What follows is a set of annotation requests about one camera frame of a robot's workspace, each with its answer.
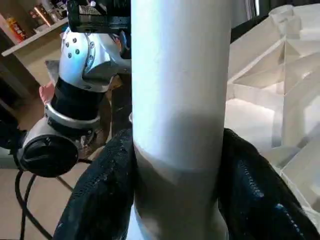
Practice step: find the red can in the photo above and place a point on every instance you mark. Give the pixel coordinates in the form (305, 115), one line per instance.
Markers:
(16, 28)

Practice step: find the white shelf board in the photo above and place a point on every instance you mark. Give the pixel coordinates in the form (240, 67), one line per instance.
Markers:
(37, 37)

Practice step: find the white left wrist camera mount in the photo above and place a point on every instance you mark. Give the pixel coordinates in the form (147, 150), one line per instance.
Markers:
(107, 47)

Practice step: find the white plastic table top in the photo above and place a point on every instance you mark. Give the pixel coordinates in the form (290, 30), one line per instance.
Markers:
(262, 120)

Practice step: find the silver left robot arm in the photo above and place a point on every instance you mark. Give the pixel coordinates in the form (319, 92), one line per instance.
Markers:
(75, 57)

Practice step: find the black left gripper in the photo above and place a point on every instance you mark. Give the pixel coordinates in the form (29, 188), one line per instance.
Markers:
(100, 15)

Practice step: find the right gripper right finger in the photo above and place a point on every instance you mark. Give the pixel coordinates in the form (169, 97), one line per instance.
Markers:
(255, 200)

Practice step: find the white plastic table leg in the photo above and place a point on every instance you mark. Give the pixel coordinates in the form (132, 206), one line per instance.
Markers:
(180, 87)

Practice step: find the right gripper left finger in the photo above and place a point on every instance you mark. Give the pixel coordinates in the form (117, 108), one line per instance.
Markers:
(100, 200)

